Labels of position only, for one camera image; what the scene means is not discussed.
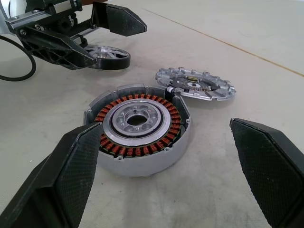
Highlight black rotor with silver spokes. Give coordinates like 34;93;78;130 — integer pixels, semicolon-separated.
83;44;131;71

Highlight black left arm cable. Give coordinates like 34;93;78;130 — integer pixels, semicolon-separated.
0;35;37;83

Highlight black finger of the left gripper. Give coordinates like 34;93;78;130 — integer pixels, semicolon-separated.
91;1;148;37
16;25;98;71

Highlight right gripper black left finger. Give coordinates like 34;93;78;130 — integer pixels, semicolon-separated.
0;123;104;228

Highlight silver finned motor cover plate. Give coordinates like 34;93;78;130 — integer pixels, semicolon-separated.
154;67;238;102

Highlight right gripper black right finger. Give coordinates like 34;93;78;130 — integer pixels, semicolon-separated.
229;117;304;228

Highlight silver stator housing copper coils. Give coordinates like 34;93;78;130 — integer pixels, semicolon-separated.
82;83;191;177

